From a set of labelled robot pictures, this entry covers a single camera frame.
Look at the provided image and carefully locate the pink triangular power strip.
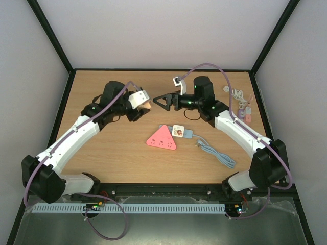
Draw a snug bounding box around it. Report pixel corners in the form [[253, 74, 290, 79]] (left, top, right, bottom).
[[146, 125, 176, 150]]

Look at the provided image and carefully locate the beige dragon cube plug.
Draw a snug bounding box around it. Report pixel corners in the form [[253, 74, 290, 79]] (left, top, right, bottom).
[[138, 101, 152, 111]]

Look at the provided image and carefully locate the purple power strip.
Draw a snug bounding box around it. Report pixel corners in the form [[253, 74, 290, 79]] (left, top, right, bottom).
[[238, 109, 246, 120]]

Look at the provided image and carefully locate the light blue cable duct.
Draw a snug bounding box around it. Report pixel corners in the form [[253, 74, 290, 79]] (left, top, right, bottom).
[[32, 203, 225, 214]]

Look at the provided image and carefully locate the white cube plug red pattern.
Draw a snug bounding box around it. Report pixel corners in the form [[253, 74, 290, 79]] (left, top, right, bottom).
[[171, 125, 185, 138]]

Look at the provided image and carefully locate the light blue power strip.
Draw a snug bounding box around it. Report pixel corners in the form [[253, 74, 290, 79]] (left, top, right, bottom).
[[167, 126, 193, 139]]

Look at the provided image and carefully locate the white coiled cord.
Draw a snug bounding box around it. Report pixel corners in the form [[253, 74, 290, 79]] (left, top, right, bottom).
[[222, 85, 250, 108]]

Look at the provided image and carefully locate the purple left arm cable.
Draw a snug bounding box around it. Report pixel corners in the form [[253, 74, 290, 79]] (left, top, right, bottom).
[[23, 81, 143, 240]]

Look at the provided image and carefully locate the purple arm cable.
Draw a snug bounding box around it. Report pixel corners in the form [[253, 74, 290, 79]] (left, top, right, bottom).
[[181, 63, 294, 220], [23, 81, 143, 240]]

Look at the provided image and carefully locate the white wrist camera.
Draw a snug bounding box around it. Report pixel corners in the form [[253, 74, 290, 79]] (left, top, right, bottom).
[[173, 77, 187, 95], [128, 90, 150, 109]]

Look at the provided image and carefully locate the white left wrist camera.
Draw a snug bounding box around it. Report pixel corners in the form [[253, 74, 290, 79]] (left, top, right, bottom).
[[128, 90, 150, 109]]

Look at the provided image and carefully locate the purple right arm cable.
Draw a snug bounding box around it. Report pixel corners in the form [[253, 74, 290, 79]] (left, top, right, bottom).
[[181, 63, 294, 220]]

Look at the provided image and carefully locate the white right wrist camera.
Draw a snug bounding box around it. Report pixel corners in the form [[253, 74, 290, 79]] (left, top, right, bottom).
[[173, 77, 187, 95]]

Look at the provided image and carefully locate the light blue power cord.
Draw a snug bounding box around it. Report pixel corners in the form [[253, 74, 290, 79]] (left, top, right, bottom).
[[193, 134, 237, 169]]

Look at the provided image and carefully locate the pink plug on purple strip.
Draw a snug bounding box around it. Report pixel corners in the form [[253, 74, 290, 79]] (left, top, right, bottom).
[[243, 114, 252, 124]]

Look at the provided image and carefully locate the white plug on purple strip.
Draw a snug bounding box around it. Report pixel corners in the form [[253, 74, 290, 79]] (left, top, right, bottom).
[[244, 107, 252, 115]]

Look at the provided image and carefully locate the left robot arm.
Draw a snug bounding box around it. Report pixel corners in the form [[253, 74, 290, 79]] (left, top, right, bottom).
[[21, 81, 151, 206]]

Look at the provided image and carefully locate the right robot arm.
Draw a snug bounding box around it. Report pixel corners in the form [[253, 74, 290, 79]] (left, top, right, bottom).
[[153, 76, 290, 200]]

